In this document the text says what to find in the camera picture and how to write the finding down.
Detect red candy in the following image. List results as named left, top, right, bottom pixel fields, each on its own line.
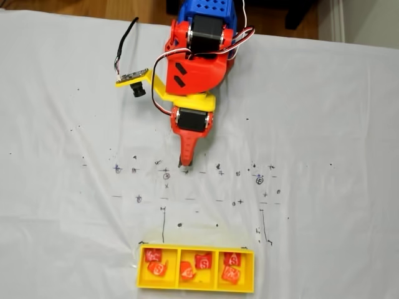
left=194, top=252, right=213, bottom=270
left=144, top=248, right=163, bottom=263
left=223, top=252, right=243, bottom=267

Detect orange candy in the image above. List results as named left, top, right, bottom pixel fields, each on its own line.
left=221, top=265, right=241, bottom=283
left=147, top=260, right=168, bottom=277
left=179, top=261, right=197, bottom=281

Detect yellow three-compartment box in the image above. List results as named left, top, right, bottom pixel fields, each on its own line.
left=136, top=244, right=256, bottom=294

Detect white plastic table cover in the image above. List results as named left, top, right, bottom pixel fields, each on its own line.
left=0, top=8, right=399, bottom=299

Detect white servo wire loop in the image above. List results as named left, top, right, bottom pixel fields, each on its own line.
left=151, top=46, right=194, bottom=115

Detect camera board on yellow mount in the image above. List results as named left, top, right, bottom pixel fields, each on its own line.
left=114, top=67, right=171, bottom=101

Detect black red servo wire loop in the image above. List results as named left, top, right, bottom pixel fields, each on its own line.
left=223, top=0, right=257, bottom=59

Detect thick black camera cable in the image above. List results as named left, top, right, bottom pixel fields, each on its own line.
left=113, top=17, right=140, bottom=78

